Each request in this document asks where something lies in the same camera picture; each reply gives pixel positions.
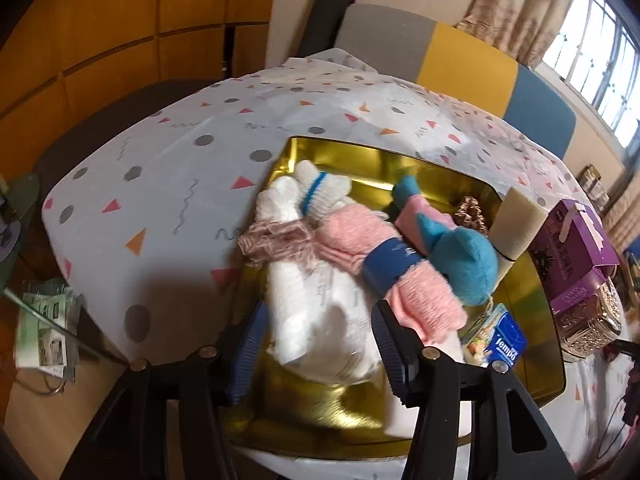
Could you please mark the green white packet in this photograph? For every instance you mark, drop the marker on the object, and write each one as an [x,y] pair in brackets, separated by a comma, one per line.
[45,320]

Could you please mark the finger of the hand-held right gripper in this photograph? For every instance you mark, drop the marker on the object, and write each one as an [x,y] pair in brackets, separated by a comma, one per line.
[627,349]

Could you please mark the beige cloth bundle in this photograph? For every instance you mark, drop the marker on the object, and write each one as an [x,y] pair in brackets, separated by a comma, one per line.
[515,220]

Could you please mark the ornate gold tissue box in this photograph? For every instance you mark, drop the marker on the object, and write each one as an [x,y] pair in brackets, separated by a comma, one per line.
[590,320]

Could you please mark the grey yellow blue chair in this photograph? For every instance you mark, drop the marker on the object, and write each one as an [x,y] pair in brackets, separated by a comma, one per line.
[465,55]

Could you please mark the barred window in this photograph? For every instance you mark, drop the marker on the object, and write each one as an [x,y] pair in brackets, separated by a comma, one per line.
[600,60]

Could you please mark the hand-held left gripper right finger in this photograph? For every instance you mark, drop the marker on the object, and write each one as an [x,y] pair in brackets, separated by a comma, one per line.
[392,360]

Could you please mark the purple cardboard box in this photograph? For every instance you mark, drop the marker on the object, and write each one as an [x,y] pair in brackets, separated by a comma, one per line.
[565,250]

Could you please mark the white frilled socks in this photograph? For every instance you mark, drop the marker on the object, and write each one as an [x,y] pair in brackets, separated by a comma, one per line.
[285,280]

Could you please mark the beige patterned curtain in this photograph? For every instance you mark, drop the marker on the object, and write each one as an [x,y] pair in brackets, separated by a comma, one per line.
[625,220]
[520,5]

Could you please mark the blue plush toy pink dress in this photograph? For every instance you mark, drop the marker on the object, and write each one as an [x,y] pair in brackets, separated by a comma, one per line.
[465,260]

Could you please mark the patterned grey tablecloth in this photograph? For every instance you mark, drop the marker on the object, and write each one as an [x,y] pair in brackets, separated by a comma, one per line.
[165,170]

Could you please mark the glass side table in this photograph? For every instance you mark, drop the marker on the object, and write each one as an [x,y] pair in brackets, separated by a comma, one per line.
[20,210]

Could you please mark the white sock blue stripe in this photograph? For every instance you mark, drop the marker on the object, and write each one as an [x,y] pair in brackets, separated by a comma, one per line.
[327,187]

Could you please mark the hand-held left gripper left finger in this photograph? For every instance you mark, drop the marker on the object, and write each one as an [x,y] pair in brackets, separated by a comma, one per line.
[247,360]

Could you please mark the gold tray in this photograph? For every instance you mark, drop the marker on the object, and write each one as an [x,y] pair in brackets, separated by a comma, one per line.
[375,170]

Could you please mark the blue pocket tissue pack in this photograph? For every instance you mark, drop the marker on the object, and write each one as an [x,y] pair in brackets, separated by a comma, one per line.
[502,340]

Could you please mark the pink socks blue label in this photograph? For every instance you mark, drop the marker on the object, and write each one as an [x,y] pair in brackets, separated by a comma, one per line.
[350,235]

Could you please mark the wooden wardrobe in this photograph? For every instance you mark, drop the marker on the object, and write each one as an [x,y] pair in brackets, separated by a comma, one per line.
[125,20]

